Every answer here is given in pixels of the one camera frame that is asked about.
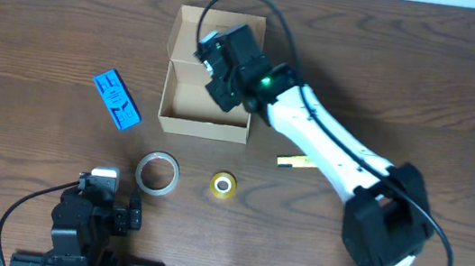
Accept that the clear tape roll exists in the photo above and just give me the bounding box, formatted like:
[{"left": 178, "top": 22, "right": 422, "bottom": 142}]
[{"left": 135, "top": 151, "right": 180, "bottom": 197}]

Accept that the brown cardboard box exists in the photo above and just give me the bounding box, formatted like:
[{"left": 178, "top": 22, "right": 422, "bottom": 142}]
[{"left": 158, "top": 5, "right": 266, "bottom": 143}]

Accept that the blue plastic block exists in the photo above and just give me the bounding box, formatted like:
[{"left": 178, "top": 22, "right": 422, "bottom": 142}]
[{"left": 93, "top": 69, "right": 142, "bottom": 131}]

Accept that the small yellow tape roll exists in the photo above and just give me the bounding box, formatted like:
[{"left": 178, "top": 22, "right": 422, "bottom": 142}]
[{"left": 210, "top": 171, "right": 237, "bottom": 199}]

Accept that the yellow highlighter pen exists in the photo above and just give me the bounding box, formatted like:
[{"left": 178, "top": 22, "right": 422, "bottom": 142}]
[{"left": 277, "top": 155, "right": 317, "bottom": 169}]

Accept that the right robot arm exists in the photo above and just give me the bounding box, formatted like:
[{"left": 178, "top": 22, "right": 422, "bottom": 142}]
[{"left": 195, "top": 23, "right": 434, "bottom": 266}]

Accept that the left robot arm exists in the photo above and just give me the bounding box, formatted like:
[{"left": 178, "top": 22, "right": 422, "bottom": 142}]
[{"left": 39, "top": 173, "right": 142, "bottom": 266}]

